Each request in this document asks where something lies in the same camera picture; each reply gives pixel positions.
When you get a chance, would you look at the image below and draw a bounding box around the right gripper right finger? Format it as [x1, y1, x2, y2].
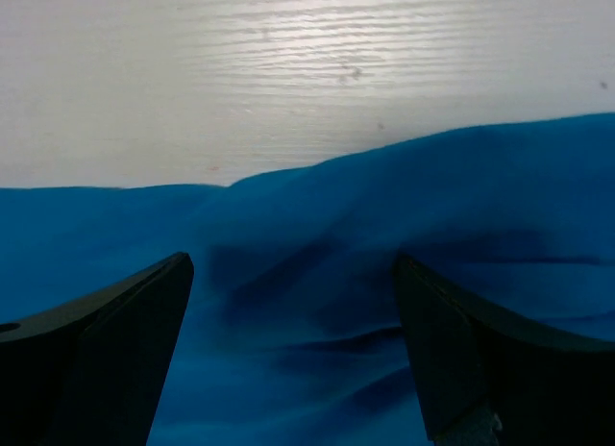
[393, 256, 614, 446]

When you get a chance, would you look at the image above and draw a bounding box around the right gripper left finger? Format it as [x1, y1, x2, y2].
[1, 253, 194, 446]

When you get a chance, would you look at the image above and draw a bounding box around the blue t shirt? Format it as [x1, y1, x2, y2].
[1, 113, 614, 445]

